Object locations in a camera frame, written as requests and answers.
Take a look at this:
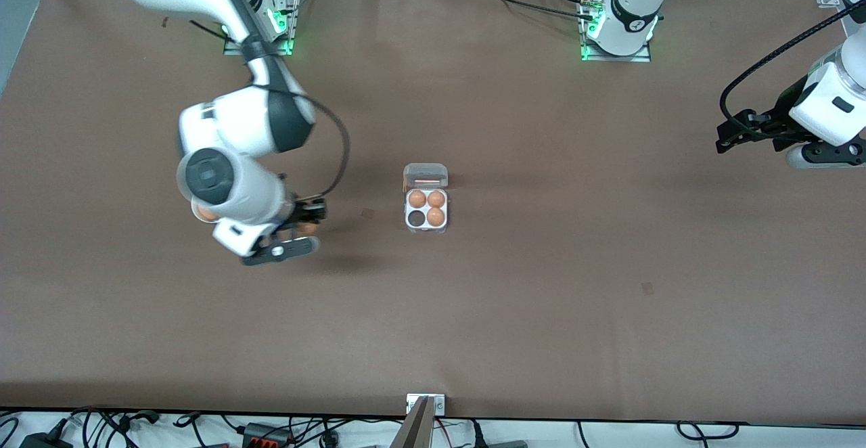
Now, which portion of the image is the clear plastic egg carton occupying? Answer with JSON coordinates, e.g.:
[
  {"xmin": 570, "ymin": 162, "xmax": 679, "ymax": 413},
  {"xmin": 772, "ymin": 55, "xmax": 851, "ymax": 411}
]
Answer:
[{"xmin": 403, "ymin": 163, "xmax": 449, "ymax": 234}]

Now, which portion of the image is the white round bowl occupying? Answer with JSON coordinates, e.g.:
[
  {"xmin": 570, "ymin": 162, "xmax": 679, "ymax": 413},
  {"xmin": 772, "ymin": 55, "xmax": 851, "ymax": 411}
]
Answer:
[{"xmin": 191, "ymin": 194, "xmax": 221, "ymax": 225}]

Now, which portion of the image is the black orange connector block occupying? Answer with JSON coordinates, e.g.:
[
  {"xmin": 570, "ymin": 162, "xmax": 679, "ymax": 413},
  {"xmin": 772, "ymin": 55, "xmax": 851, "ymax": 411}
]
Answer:
[{"xmin": 242, "ymin": 423, "xmax": 293, "ymax": 448}]

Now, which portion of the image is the black power adapter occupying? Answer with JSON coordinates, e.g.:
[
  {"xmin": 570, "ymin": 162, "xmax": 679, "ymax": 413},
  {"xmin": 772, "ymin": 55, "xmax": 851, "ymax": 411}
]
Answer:
[{"xmin": 20, "ymin": 432, "xmax": 74, "ymax": 448}]

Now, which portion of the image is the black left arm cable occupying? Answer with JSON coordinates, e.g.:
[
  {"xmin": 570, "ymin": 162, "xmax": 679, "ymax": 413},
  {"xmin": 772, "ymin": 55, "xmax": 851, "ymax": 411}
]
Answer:
[{"xmin": 719, "ymin": 5, "xmax": 866, "ymax": 131}]

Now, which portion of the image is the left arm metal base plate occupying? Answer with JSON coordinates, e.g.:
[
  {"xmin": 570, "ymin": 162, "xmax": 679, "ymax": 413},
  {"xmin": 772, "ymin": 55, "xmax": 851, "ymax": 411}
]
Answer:
[{"xmin": 580, "ymin": 0, "xmax": 652, "ymax": 63}]

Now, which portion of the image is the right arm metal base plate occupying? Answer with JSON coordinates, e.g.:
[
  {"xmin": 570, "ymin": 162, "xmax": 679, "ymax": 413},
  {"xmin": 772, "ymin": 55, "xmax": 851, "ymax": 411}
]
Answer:
[{"xmin": 223, "ymin": 0, "xmax": 299, "ymax": 56}]

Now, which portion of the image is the tangled black cable bundle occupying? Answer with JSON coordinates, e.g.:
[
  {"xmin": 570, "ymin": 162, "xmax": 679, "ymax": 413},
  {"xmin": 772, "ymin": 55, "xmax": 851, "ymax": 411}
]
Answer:
[{"xmin": 66, "ymin": 405, "xmax": 164, "ymax": 436}]

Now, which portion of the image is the small metal camera bracket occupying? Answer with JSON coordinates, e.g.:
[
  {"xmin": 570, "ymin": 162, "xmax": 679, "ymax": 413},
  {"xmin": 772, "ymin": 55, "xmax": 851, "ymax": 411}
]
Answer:
[{"xmin": 406, "ymin": 394, "xmax": 446, "ymax": 416}]

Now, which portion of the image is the grey camera pole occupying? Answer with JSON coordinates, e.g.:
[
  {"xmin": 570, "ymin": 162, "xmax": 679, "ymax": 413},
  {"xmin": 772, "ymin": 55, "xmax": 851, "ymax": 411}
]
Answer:
[{"xmin": 391, "ymin": 396, "xmax": 434, "ymax": 448}]

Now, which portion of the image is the long black table cable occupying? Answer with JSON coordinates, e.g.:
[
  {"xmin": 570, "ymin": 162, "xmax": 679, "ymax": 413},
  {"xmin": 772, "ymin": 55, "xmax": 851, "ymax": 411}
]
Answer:
[{"xmin": 438, "ymin": 0, "xmax": 596, "ymax": 21}]

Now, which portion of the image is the looped black cable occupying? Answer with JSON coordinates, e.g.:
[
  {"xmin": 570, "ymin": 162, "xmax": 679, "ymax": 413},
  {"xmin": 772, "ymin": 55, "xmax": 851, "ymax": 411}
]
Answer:
[{"xmin": 677, "ymin": 421, "xmax": 740, "ymax": 441}]

